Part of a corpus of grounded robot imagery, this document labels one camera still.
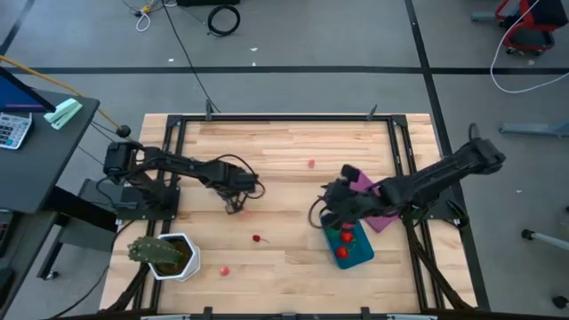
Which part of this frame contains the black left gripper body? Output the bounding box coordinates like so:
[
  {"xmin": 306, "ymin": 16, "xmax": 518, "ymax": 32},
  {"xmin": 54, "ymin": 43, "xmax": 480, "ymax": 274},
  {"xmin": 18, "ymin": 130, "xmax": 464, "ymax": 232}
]
[{"xmin": 208, "ymin": 162, "xmax": 246, "ymax": 200}]

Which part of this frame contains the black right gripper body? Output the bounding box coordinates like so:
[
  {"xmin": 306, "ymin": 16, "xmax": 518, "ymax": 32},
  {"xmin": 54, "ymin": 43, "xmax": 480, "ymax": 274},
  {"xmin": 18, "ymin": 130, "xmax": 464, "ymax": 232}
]
[{"xmin": 317, "ymin": 176, "xmax": 386, "ymax": 219}]

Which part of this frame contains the blue tupperware container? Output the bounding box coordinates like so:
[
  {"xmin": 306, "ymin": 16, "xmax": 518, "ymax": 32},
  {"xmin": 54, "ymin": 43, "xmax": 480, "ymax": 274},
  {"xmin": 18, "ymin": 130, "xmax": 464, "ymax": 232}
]
[{"xmin": 319, "ymin": 212, "xmax": 376, "ymax": 271}]

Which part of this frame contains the purple cloth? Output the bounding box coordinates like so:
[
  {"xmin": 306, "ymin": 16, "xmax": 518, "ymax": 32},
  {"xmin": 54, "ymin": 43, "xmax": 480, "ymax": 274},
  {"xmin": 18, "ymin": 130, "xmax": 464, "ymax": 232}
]
[{"xmin": 349, "ymin": 170, "xmax": 402, "ymax": 234}]

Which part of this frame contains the white hexagonal plant pot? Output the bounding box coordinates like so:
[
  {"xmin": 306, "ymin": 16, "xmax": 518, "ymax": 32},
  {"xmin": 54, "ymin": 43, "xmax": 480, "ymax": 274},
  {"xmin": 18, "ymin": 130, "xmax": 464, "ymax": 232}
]
[{"xmin": 148, "ymin": 232, "xmax": 202, "ymax": 283}]

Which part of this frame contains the green cactus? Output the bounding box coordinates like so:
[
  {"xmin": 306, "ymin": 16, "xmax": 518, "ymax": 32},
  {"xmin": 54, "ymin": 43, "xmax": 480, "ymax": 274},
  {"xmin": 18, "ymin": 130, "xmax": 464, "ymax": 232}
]
[{"xmin": 127, "ymin": 236, "xmax": 186, "ymax": 267}]

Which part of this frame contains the black power box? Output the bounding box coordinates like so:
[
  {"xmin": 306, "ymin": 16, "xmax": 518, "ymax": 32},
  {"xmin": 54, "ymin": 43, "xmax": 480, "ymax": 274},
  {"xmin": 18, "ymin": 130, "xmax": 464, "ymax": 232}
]
[{"xmin": 78, "ymin": 177, "xmax": 134, "ymax": 211}]

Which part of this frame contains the mint green stapler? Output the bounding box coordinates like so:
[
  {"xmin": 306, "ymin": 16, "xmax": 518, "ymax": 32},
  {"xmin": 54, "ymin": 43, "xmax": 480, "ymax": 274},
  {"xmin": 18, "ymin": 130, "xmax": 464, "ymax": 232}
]
[{"xmin": 43, "ymin": 97, "xmax": 84, "ymax": 132}]

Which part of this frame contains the dark grey side desk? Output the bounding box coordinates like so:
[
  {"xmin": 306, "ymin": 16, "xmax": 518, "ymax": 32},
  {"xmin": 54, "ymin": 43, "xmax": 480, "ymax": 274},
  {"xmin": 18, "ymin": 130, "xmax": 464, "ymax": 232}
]
[{"xmin": 0, "ymin": 91, "xmax": 117, "ymax": 281}]

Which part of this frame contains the grey table leg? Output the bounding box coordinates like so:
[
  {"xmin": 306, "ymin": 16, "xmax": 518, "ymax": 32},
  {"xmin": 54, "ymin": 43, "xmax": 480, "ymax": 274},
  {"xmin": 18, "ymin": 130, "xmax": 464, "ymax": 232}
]
[{"xmin": 498, "ymin": 121, "xmax": 569, "ymax": 139}]

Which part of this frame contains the white pole with black foot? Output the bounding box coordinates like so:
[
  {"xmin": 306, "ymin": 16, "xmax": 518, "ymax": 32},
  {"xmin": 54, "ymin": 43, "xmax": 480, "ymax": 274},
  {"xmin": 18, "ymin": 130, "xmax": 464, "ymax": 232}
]
[{"xmin": 520, "ymin": 228, "xmax": 569, "ymax": 252}]

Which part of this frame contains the grey calculator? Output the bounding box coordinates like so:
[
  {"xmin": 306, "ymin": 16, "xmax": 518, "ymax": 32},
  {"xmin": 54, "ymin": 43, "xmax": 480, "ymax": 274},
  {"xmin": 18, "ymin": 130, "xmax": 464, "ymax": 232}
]
[{"xmin": 0, "ymin": 111, "xmax": 34, "ymax": 151}]

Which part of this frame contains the laptop with blue screen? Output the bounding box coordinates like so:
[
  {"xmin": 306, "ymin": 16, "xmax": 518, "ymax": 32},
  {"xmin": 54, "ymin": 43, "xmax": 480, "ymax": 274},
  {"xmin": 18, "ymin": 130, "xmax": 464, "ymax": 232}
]
[{"xmin": 0, "ymin": 66, "xmax": 58, "ymax": 114}]

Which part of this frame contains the red and black stool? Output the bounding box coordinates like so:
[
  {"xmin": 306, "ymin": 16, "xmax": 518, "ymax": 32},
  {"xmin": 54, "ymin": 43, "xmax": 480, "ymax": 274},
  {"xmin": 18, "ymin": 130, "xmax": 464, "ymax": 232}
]
[{"xmin": 494, "ymin": 0, "xmax": 569, "ymax": 57}]

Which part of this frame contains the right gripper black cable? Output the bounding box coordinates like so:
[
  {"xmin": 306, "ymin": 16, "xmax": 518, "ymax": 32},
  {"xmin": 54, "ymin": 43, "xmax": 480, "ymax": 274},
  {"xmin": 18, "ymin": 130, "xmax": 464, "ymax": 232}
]
[{"xmin": 308, "ymin": 195, "xmax": 328, "ymax": 230}]

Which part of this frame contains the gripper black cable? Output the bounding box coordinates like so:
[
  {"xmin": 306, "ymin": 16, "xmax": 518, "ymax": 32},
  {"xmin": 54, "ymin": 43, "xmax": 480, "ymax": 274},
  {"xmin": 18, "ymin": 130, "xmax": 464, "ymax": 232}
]
[
  {"xmin": 216, "ymin": 153, "xmax": 267, "ymax": 200},
  {"xmin": 308, "ymin": 195, "xmax": 328, "ymax": 230}
]

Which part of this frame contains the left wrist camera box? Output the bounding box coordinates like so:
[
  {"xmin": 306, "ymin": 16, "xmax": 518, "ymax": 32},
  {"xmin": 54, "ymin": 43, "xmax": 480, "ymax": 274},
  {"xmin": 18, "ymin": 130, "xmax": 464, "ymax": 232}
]
[{"xmin": 237, "ymin": 171, "xmax": 260, "ymax": 190}]

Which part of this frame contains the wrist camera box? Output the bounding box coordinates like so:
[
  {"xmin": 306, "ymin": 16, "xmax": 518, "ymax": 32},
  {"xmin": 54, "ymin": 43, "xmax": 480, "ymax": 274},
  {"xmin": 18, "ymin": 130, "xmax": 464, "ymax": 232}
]
[
  {"xmin": 341, "ymin": 164, "xmax": 362, "ymax": 183},
  {"xmin": 237, "ymin": 171, "xmax": 260, "ymax": 190}
]

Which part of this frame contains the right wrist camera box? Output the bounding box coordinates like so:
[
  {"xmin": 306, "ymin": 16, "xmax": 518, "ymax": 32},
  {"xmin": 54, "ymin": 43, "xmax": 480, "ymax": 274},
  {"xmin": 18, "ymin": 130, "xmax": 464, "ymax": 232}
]
[{"xmin": 341, "ymin": 164, "xmax": 362, "ymax": 183}]

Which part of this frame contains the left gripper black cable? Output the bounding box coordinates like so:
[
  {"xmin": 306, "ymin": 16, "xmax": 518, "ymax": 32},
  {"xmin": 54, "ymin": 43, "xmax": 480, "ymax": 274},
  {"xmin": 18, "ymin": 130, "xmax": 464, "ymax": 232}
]
[{"xmin": 216, "ymin": 153, "xmax": 267, "ymax": 200}]

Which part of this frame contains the black aluminium table frame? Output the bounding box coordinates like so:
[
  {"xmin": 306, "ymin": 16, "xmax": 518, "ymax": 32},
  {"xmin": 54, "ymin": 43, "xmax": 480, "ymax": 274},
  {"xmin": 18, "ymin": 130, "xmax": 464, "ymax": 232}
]
[{"xmin": 100, "ymin": 113, "xmax": 490, "ymax": 320}]

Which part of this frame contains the long black floor cable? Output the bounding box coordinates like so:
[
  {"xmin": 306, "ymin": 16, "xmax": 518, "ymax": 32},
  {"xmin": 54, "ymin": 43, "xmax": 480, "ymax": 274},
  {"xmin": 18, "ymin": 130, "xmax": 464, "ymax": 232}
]
[{"xmin": 160, "ymin": 0, "xmax": 222, "ymax": 115}]

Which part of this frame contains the coiled black cable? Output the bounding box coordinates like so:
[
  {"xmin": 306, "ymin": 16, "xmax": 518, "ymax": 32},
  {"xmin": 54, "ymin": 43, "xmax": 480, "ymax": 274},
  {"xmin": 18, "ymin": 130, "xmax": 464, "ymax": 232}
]
[{"xmin": 206, "ymin": 4, "xmax": 242, "ymax": 38}]

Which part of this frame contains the yellow plug with white cable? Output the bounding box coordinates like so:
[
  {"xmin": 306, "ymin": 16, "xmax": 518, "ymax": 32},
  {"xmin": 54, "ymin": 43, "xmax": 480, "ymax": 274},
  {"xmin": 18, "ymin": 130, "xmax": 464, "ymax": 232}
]
[{"xmin": 134, "ymin": 0, "xmax": 155, "ymax": 34}]

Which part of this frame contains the white floor cable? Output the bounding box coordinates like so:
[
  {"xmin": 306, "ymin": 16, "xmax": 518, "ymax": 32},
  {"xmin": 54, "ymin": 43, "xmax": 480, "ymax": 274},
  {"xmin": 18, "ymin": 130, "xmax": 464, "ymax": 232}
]
[{"xmin": 489, "ymin": 0, "xmax": 569, "ymax": 95}]

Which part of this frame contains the yellow floor cable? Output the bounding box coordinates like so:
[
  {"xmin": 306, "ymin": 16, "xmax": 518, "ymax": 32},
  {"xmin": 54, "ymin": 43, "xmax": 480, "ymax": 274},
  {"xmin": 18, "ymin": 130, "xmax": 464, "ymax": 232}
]
[{"xmin": 0, "ymin": 54, "xmax": 122, "ymax": 130}]

